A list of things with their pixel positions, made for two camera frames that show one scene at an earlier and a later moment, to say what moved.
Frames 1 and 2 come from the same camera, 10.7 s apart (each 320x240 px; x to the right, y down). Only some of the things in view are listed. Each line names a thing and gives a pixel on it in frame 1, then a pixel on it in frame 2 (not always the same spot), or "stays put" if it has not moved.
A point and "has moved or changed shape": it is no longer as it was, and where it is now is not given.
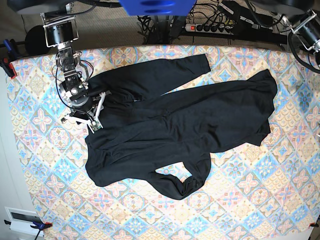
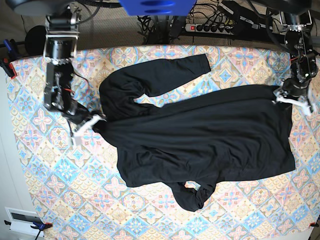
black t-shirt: [144, 130] has moved or changed shape
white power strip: [210, 28] stays put
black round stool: [36, 41] stays put
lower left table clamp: [37, 225] stays put
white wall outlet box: [21, 220] stays put
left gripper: [85, 111] -> [80, 116]
